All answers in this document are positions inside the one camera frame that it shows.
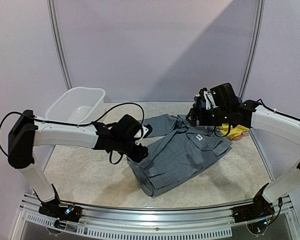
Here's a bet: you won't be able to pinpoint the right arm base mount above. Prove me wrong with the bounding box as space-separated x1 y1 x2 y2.
231 197 283 236

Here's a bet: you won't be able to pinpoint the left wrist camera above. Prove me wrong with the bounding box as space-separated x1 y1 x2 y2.
117 114 144 140

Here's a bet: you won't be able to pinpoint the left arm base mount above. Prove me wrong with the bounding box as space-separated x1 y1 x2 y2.
34 192 82 230

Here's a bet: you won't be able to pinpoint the front aluminium rail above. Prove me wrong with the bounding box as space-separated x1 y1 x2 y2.
13 193 298 238

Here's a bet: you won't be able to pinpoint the aluminium corner post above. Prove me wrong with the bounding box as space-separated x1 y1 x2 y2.
238 0 265 98
46 0 73 90

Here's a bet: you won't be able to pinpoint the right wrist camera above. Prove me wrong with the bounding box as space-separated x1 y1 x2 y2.
210 82 240 109

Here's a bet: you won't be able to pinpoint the navy blue tank top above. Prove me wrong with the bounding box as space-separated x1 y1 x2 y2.
193 95 243 110

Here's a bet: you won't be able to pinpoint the left aluminium corner post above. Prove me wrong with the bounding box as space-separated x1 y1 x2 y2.
46 0 73 90

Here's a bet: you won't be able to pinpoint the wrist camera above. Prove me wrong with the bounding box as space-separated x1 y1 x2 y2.
210 82 240 109
117 114 144 140

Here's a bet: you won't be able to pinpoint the yellow shorts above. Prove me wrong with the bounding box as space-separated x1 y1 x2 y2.
193 93 249 141

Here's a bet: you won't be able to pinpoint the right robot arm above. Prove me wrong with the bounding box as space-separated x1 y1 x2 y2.
186 84 300 218

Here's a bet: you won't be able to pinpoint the white plastic wash basin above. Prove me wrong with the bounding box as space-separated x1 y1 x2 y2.
45 86 106 124

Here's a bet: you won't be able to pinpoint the right aluminium corner post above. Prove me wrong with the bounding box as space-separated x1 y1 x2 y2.
238 0 265 98

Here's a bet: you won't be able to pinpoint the pink folded cloth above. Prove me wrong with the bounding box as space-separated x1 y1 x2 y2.
230 132 245 141

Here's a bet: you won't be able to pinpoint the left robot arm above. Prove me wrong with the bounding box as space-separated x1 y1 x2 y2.
7 110 153 217

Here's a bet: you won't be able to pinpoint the grey denim cloth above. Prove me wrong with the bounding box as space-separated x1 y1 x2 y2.
127 114 232 198

